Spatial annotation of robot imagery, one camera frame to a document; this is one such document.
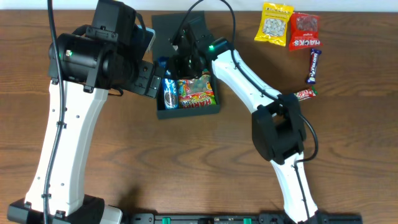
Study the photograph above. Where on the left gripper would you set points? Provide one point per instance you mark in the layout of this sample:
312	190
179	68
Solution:
148	79

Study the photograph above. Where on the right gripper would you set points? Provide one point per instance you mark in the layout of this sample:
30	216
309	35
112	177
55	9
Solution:
189	62

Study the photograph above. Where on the blue Oreo pack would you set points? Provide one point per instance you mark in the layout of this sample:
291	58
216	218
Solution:
169	86

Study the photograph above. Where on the green Haribo gummy bag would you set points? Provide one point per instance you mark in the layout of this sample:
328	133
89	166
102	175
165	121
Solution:
196	92

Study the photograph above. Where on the black box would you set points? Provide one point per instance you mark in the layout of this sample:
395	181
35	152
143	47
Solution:
166	26

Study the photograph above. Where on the yellow nuts bag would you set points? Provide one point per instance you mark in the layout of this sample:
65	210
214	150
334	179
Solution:
273	25

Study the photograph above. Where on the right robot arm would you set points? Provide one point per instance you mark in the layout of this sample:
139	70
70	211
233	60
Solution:
278	126

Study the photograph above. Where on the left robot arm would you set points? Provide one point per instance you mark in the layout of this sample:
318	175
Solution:
85	66

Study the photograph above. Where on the red Hacks candy bag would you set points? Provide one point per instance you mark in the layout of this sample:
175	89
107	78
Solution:
304	31

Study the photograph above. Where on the purple Dairy Milk bar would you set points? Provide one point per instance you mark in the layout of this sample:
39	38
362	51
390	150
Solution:
314	58

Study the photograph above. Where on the red green KitKat bar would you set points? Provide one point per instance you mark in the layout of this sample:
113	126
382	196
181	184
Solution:
306	94

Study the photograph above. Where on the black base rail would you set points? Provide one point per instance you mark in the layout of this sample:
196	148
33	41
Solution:
263	218

